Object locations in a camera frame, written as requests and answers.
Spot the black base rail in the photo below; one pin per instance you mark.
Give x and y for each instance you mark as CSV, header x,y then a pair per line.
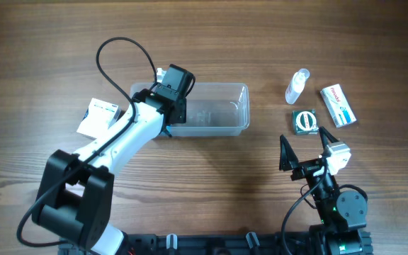
x,y
251,243

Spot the white spray bottle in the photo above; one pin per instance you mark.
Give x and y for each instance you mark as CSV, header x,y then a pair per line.
x,y
296,85

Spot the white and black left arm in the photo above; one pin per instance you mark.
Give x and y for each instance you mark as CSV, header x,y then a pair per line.
x,y
75,195

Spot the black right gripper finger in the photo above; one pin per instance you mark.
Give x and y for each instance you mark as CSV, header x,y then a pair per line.
x,y
326,137
288,159

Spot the white medicine carton box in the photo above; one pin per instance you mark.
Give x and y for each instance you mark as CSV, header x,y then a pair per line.
x,y
98,118

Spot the white red toothpaste box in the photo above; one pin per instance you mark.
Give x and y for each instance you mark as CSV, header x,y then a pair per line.
x,y
338,106

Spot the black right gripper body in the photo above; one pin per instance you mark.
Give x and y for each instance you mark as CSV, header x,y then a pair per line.
x,y
306,168

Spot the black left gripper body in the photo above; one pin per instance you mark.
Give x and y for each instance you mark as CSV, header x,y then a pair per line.
x,y
183,102

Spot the green round-logo carton box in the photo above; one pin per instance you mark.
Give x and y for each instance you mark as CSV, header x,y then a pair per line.
x,y
305,122

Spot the clear plastic container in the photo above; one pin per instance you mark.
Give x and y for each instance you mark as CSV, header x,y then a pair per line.
x,y
215,109

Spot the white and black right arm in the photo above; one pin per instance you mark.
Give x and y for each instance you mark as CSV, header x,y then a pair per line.
x,y
342,209

